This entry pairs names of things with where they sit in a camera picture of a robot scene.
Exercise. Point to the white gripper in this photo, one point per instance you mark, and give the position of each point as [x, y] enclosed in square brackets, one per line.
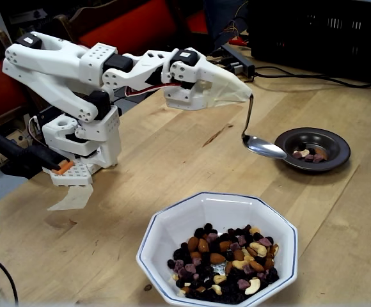
[205, 84]

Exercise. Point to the beige masking tape wrap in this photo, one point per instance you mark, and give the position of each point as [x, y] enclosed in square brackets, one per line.
[230, 91]

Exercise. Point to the bent metal spoon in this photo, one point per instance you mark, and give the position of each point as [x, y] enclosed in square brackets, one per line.
[262, 148]

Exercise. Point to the white octagonal bowl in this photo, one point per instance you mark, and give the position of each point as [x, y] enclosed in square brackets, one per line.
[204, 211]

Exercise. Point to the scooped trail mix portion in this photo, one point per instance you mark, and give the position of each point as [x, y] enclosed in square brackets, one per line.
[310, 157]

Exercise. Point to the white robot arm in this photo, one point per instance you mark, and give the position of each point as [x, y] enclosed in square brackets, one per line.
[44, 67]

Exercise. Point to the dark brown plate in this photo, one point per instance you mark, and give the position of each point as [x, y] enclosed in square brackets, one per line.
[339, 150]

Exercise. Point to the grey usb hub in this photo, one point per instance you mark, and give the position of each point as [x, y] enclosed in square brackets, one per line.
[240, 60]

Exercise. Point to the red alligator clip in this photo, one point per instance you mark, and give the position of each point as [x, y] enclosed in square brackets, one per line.
[238, 41]

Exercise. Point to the blue cloth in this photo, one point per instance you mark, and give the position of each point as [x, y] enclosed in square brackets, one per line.
[220, 19]

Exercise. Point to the black plastic crate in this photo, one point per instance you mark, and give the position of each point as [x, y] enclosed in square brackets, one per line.
[316, 38]

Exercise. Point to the beige tape sheet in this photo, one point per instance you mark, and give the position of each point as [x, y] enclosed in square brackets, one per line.
[73, 199]

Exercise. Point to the trail mix pile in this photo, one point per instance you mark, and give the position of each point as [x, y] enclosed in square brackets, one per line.
[224, 256]

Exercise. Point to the white carton blue logo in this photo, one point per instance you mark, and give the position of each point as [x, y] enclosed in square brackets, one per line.
[25, 16]

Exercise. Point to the black orange bar clamp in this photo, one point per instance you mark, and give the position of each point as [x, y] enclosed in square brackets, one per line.
[22, 156]

